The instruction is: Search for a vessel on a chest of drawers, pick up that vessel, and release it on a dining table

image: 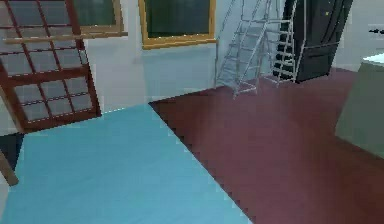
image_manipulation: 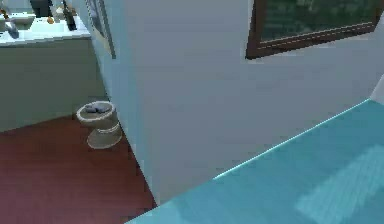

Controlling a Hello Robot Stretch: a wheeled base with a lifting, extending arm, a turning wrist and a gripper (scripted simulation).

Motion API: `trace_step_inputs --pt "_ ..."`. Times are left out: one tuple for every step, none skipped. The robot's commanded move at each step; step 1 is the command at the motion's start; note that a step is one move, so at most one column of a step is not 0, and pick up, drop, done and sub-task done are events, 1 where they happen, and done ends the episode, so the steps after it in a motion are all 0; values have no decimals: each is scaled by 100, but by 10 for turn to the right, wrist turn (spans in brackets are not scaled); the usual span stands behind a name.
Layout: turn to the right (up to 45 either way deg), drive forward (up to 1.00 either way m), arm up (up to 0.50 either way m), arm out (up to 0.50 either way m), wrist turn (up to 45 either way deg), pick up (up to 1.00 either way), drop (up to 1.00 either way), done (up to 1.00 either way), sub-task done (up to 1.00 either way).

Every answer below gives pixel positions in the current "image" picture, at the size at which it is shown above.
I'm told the grey metal stepladder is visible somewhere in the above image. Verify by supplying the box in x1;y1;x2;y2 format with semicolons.
213;0;299;98

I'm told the yellow-framed window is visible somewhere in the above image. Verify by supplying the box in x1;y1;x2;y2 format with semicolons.
137;0;218;51

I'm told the tan-framed window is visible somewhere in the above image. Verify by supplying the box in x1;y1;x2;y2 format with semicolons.
3;0;129;45

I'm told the red-brown glass-paned door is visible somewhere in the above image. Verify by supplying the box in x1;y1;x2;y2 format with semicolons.
0;0;102;134

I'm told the black fridge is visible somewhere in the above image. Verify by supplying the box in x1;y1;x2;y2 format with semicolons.
273;0;354;84

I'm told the grey-green counter with pale top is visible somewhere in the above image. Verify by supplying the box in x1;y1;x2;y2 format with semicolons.
334;53;384;160

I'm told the brown wooden furniture leg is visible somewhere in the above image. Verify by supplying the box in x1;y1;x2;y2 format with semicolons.
0;149;20;187

